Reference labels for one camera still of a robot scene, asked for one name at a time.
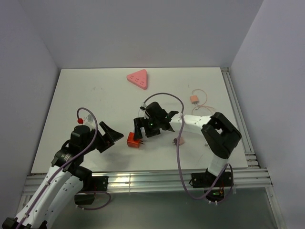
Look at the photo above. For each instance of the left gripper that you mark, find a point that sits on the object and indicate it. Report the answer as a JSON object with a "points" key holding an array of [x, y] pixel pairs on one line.
{"points": [[106, 142]]}

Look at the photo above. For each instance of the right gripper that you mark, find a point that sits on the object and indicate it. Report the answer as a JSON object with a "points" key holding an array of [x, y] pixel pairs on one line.
{"points": [[139, 122]]}

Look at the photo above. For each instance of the red cube socket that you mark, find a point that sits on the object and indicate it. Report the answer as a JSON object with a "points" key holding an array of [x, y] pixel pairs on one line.
{"points": [[131, 142]]}

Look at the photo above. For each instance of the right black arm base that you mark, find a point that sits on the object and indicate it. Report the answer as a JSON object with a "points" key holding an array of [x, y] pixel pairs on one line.
{"points": [[206, 179]]}

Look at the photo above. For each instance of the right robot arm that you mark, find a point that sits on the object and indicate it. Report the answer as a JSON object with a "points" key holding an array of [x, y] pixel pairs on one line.
{"points": [[220, 134]]}

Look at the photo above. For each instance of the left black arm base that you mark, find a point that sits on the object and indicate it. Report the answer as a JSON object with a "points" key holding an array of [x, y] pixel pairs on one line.
{"points": [[93, 186]]}

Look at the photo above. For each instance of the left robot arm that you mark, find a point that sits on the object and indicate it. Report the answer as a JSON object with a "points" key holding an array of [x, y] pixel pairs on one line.
{"points": [[65, 178]]}

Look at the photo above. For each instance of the brown pink charger plug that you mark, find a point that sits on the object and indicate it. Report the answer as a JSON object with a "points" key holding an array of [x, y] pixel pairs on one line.
{"points": [[178, 141]]}

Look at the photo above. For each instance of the orange pink charger plug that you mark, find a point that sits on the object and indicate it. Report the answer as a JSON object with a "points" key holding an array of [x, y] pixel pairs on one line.
{"points": [[194, 99]]}

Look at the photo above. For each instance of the pink triangular power strip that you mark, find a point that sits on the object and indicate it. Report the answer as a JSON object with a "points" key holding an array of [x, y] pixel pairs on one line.
{"points": [[139, 78]]}

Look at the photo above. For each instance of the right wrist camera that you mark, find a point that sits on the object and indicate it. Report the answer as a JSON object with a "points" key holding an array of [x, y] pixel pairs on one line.
{"points": [[143, 110]]}

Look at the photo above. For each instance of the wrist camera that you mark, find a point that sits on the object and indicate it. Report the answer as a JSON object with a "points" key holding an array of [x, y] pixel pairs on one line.
{"points": [[143, 110], [87, 121]]}

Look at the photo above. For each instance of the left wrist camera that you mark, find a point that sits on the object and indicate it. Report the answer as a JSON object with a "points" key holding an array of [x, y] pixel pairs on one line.
{"points": [[87, 121]]}

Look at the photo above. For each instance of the aluminium front rail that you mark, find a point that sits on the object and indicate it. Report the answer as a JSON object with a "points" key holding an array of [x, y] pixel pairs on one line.
{"points": [[169, 180]]}

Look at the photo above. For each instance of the aluminium rail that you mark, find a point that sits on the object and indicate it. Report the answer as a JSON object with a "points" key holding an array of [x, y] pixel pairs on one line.
{"points": [[253, 164], [169, 180]]}

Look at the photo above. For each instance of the aluminium right rail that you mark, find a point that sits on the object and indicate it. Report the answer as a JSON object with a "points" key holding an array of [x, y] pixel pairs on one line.
{"points": [[253, 164]]}

